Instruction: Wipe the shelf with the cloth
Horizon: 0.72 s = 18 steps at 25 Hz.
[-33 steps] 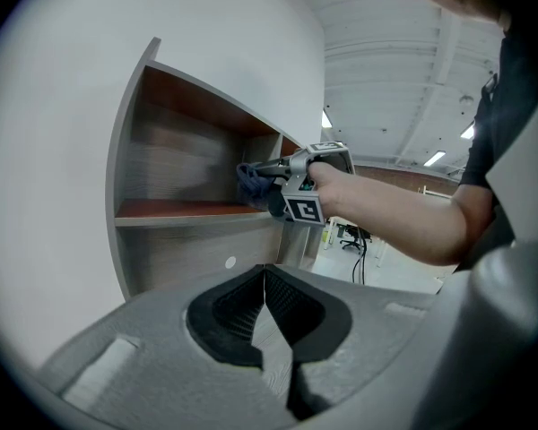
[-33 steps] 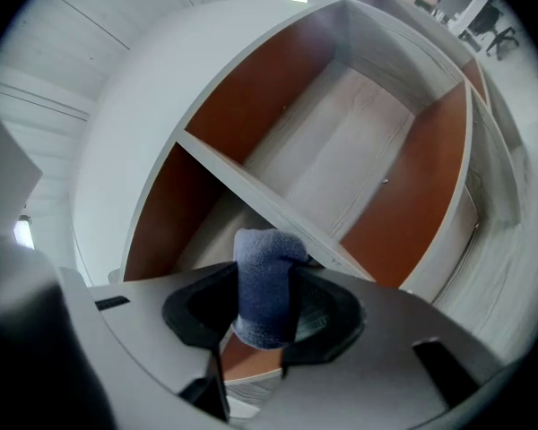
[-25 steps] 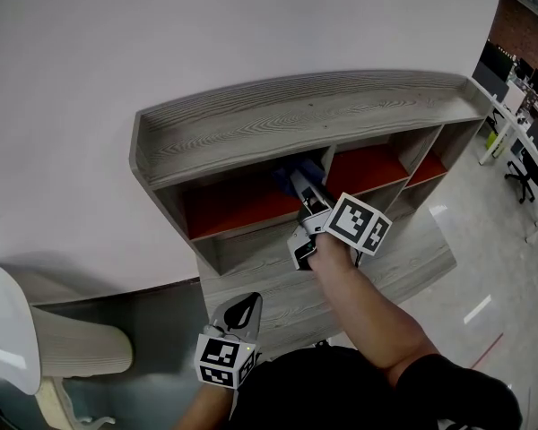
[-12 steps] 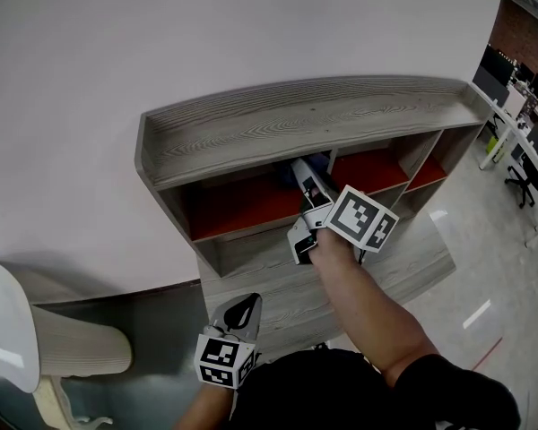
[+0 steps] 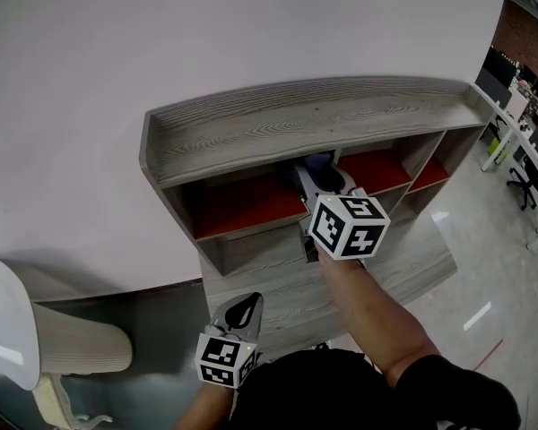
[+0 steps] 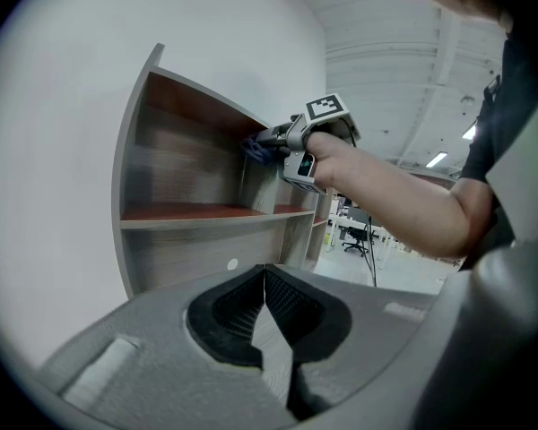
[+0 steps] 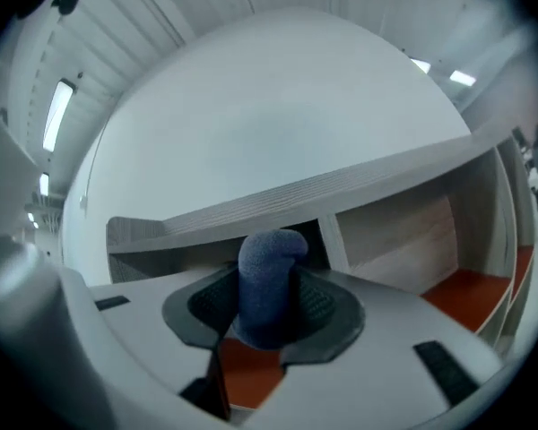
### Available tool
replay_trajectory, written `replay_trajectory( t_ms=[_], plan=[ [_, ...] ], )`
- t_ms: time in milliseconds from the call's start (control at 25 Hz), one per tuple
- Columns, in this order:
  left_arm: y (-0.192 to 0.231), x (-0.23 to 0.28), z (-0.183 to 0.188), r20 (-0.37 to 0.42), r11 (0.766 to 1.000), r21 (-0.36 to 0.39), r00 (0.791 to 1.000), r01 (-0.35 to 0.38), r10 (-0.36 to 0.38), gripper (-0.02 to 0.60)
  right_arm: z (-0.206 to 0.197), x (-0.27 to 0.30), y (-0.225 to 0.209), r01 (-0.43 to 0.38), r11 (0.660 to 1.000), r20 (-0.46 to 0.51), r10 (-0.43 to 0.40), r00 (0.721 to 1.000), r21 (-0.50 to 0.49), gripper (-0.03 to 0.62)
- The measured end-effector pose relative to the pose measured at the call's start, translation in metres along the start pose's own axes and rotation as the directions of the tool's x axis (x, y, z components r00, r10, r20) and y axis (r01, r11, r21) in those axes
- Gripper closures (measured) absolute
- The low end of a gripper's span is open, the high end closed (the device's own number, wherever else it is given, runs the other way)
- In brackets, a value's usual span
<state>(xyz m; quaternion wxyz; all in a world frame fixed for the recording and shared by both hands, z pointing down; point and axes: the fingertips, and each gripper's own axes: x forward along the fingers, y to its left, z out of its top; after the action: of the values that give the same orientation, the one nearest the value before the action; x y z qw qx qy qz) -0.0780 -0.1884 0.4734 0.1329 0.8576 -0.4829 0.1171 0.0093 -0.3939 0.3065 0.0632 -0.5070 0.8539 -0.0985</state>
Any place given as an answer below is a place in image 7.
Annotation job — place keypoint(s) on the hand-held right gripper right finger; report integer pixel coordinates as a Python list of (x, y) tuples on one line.
[(385, 352)]

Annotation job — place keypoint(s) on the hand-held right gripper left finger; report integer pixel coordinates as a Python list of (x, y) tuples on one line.
[(134, 325)]

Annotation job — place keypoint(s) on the gray wooden shelf unit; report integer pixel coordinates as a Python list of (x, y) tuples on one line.
[(394, 235)]

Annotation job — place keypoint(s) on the dark blue wiping cloth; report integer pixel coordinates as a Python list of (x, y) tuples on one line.
[(269, 285)]

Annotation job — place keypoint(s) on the ceiling light panel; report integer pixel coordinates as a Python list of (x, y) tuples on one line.
[(420, 66), (59, 114), (44, 184), (462, 78)]

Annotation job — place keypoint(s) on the grey wall socket box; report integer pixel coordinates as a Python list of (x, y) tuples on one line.
[(83, 200)]

